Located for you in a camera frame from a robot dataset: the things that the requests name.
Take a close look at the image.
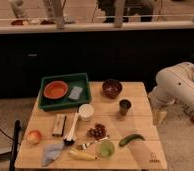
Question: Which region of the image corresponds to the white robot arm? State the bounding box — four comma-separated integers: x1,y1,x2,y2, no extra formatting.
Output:
148,62,194,125

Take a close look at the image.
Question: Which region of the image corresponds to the grey sponge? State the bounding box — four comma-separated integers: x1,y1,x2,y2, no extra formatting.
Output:
68,86,83,100

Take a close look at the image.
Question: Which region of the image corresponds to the green plastic tray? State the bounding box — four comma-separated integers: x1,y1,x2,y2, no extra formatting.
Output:
38,73,92,111

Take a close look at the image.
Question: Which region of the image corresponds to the wooden block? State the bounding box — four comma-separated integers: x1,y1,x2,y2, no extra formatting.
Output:
52,114,66,136

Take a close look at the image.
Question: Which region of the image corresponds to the black cable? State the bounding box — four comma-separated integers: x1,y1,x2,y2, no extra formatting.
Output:
0,117,15,141

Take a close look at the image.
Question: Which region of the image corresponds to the white paper cup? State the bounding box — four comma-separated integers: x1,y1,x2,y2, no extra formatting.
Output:
79,104,94,121

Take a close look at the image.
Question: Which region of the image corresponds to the dark red bowl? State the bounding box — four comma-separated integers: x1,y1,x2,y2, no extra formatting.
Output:
102,79,122,99

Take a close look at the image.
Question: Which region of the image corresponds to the red grapes bunch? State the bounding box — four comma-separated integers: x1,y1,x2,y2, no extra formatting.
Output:
86,124,106,140

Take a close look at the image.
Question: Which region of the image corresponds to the dark metal cup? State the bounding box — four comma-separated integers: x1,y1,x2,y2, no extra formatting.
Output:
119,99,131,116

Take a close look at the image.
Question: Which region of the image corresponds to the grey cloth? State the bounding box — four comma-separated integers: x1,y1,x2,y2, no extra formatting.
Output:
41,143,64,167

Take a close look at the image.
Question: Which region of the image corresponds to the orange bowl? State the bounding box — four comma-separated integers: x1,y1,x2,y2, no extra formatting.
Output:
43,81,68,100

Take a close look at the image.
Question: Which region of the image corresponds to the red apple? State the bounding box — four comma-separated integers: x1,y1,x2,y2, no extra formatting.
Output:
26,130,42,145

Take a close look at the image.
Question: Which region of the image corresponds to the silver fork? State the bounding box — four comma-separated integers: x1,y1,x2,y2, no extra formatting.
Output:
76,136,110,150

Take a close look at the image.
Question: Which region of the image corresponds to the green pepper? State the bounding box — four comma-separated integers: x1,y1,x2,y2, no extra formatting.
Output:
119,134,145,147

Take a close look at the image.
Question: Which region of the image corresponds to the black clamp stand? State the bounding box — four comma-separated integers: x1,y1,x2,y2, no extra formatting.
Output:
9,120,21,171

